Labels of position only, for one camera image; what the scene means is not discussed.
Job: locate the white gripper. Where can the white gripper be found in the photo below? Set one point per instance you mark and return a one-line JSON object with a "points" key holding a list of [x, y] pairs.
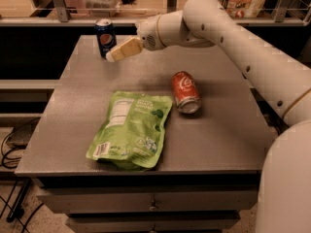
{"points": [[147, 33]]}

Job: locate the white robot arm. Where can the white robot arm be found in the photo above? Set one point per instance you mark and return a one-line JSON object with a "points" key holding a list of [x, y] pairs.
{"points": [[284, 204]]}

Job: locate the blue pepsi can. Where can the blue pepsi can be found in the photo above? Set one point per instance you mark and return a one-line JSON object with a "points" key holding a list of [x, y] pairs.
{"points": [[106, 35]]}

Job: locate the red coca-cola can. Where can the red coca-cola can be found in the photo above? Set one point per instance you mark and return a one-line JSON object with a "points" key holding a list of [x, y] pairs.
{"points": [[185, 93]]}

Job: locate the clear plastic container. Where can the clear plastic container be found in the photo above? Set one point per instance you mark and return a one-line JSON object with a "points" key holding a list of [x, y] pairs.
{"points": [[102, 8]]}

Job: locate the green snack pouch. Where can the green snack pouch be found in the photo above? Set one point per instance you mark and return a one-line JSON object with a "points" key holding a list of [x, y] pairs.
{"points": [[132, 135]]}

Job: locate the metal shelf frame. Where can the metal shelf frame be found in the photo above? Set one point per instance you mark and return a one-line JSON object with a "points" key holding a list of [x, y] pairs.
{"points": [[270, 13]]}

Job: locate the grey drawer cabinet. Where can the grey drawer cabinet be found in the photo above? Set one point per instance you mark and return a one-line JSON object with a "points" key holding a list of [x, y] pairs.
{"points": [[208, 171]]}

